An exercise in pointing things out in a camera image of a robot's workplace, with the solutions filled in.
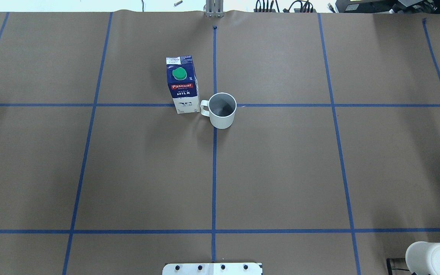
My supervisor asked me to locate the blue Pascual milk carton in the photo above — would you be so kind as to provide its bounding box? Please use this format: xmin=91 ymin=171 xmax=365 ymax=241
xmin=165 ymin=55 xmax=200 ymax=114

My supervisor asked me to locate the aluminium frame post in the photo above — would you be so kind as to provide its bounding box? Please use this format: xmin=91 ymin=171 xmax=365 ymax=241
xmin=204 ymin=0 xmax=225 ymax=18

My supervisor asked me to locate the white mug on rack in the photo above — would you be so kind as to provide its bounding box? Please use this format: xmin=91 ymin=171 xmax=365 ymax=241
xmin=405 ymin=241 xmax=440 ymax=275

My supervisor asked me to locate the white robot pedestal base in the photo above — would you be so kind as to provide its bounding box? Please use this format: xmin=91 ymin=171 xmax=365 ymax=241
xmin=162 ymin=262 xmax=263 ymax=275

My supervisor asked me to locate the white ribbed HOME mug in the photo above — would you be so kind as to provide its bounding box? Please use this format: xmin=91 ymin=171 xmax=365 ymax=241
xmin=200 ymin=92 xmax=237 ymax=130

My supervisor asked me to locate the black wire mug rack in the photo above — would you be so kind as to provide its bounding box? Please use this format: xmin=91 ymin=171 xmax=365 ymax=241
xmin=386 ymin=258 xmax=414 ymax=275

